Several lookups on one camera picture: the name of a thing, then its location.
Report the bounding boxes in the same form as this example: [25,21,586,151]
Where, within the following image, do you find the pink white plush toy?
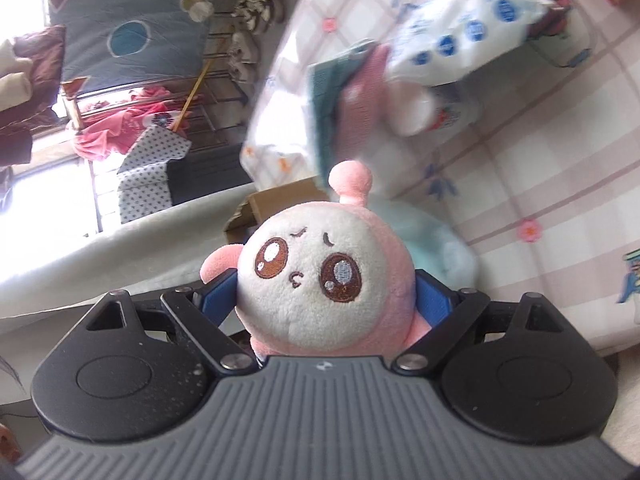
[200,160,433,356]

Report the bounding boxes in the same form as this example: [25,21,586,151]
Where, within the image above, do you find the maroon cloth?
[0,25,68,168]

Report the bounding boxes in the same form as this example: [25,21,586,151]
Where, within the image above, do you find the yellow pole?
[172,57,216,133]

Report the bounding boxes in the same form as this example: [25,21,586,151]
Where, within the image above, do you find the white cloth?
[0,182,261,318]

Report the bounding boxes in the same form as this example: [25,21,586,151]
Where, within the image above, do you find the white tissue pack blue dots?
[387,0,551,86]

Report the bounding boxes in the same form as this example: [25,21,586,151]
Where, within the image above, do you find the pink mesh sponge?
[340,45,396,141]

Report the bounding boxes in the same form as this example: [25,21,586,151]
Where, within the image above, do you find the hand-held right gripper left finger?
[75,270,256,375]

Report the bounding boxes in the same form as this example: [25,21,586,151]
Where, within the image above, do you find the checked printed tablecloth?
[240,0,640,356]

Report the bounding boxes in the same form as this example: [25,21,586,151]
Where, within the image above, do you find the polka dot cloth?
[117,125,193,223]

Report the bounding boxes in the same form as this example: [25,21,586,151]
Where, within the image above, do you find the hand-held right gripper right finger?
[392,270,576,375]

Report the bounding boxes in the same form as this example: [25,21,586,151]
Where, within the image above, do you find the green white sneaker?
[236,0,266,33]

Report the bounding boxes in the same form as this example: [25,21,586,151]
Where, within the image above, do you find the brown cardboard box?
[224,176,331,246]

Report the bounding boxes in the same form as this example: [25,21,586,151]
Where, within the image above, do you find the white printed packet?
[390,82,481,136]

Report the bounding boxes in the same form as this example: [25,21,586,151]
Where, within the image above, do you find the light blue fluffy cloth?
[372,200,481,291]

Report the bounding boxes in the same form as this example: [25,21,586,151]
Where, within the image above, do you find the teal checked cloth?
[306,40,378,188]

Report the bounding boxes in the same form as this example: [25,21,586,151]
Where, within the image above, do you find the black cabinet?
[167,145,256,208]

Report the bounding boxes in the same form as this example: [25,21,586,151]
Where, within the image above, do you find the red pink clothes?
[72,85,201,161]

